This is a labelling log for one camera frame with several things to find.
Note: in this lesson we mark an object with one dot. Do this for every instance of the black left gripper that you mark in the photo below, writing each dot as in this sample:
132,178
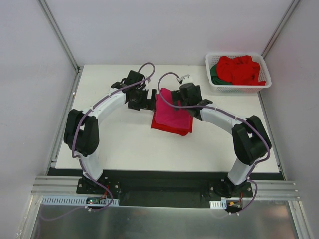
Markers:
148,99

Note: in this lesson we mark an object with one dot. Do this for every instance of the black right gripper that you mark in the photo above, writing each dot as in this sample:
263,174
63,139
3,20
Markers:
178,95

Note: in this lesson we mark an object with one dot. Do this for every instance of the pink t shirt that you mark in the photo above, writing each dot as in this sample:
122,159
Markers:
167,115

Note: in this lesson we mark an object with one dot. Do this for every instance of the red t shirt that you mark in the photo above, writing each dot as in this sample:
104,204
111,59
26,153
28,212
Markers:
165,128
239,71

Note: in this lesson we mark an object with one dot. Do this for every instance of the white plastic laundry basket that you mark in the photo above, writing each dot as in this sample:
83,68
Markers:
213,58

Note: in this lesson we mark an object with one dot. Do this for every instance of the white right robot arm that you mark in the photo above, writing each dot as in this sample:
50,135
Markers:
249,136

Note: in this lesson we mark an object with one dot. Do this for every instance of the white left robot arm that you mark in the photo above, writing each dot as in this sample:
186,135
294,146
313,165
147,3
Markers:
82,135

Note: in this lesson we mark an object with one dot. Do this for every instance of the green t shirt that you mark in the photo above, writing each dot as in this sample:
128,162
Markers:
215,78

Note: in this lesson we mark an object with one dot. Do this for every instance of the red crumpled t shirt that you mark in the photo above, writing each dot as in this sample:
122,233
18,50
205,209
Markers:
239,71

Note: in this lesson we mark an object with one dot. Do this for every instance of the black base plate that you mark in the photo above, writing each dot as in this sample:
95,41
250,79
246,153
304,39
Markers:
167,189

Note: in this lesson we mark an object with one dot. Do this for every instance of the aluminium frame rail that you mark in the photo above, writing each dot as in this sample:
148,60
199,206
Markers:
64,189

